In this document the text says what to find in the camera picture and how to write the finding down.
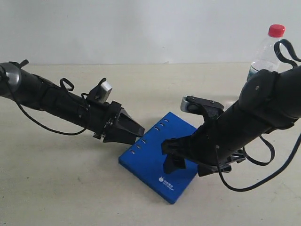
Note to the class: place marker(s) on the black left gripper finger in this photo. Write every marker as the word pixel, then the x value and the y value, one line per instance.
pixel 123 138
pixel 125 126

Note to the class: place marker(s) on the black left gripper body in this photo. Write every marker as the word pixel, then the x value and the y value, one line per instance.
pixel 99 116

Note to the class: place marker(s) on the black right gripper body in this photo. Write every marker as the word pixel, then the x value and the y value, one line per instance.
pixel 208 147

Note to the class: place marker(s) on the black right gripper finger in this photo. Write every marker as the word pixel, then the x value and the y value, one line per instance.
pixel 173 163

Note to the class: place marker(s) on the blue ring binder notebook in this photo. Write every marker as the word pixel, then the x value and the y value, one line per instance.
pixel 144 159

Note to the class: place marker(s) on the clear water bottle red cap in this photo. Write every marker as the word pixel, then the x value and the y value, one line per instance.
pixel 265 57

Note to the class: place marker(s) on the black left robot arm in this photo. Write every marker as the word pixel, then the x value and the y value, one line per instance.
pixel 37 93

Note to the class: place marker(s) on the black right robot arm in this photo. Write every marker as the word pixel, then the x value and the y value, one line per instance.
pixel 267 102

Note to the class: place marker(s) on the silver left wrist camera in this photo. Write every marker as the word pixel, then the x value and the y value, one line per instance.
pixel 101 92

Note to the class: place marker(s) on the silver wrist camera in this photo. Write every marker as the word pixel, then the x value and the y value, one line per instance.
pixel 208 109
pixel 101 92

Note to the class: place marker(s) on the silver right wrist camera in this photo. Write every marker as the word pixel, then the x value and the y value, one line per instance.
pixel 208 109

